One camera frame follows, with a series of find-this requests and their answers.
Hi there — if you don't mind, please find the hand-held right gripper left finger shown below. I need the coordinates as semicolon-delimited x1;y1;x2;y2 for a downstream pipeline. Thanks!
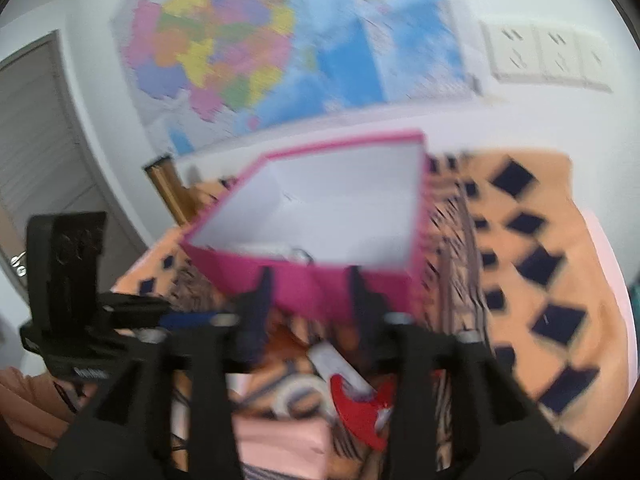
47;266;275;480

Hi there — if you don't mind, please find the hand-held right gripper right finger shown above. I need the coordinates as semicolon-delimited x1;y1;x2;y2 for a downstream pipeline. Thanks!
349;265;587;480

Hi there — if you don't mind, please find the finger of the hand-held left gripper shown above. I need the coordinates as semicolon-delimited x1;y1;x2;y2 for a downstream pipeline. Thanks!
99;292;172;317
127;311;236;345

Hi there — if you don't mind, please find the pink cardboard box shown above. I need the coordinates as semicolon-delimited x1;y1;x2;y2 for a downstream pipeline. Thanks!
179;130;432;335

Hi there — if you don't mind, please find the clear tape roll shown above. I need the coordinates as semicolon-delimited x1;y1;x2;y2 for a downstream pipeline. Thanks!
272;376;334;419

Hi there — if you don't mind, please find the white bottle with black cap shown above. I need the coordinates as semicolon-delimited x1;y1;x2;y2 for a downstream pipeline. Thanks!
306;342;374;393

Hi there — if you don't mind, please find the pink cosmetic tube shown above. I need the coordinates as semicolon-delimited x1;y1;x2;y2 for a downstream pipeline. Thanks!
232;416;332;479

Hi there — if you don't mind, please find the gold metal bottle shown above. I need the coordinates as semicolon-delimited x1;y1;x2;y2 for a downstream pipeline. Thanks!
144;153;194;227

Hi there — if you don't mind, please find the grey door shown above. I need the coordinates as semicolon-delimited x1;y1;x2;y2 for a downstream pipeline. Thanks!
0;30;147;306

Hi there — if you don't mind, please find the orange patterned cloth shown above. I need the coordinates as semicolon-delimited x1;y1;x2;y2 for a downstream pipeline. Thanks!
111;147;615;480

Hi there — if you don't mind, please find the colourful wall map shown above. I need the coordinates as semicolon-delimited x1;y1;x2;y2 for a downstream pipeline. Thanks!
110;0;484;157

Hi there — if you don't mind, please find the white wall data socket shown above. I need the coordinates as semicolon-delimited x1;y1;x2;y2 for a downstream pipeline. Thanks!
575;32;614;92

